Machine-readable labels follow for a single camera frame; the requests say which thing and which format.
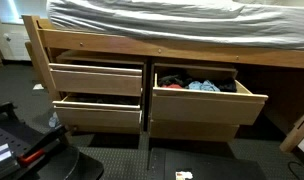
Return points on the wooden drawer with colourful clothes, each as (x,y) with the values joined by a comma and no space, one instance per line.
(205,108)

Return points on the wooden drawer with grey clothes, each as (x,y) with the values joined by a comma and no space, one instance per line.
(95,83)

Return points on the wooden drawer cabinet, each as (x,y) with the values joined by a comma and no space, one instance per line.
(98,56)
(195,67)

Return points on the dark clothes in white-lipped drawer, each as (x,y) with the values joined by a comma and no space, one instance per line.
(102,99)

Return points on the plain shut wooden drawer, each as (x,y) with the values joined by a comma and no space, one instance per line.
(192,130)

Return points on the wooden drawer with white lip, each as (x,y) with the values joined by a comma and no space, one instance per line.
(98,116)

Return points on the red cloth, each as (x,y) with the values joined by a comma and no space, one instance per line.
(172,86)

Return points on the black clothes pile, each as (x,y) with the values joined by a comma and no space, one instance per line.
(172,80)

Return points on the blue cloth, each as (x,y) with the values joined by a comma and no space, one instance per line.
(203,86)

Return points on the black folded garment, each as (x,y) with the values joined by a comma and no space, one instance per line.
(227,85)

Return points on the grey sheeted mattress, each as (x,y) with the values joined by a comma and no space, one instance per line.
(178,20)

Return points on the white torn sticker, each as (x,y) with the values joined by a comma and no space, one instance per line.
(183,175)

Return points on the black computer tower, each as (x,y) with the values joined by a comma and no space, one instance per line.
(208,166)

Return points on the bluish white plastic bag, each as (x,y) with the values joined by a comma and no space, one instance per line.
(53,120)

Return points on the white paper scrap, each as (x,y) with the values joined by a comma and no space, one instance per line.
(38,86)

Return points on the black robot cart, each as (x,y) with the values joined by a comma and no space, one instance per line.
(58,163)

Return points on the window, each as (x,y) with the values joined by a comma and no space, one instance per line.
(22,10)

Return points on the silver aluminium extrusion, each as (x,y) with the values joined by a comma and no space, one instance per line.
(0,154)

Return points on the wooden bed frame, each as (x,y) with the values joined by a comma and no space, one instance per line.
(198,53)

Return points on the white wall radiator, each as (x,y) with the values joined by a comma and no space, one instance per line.
(17,45)

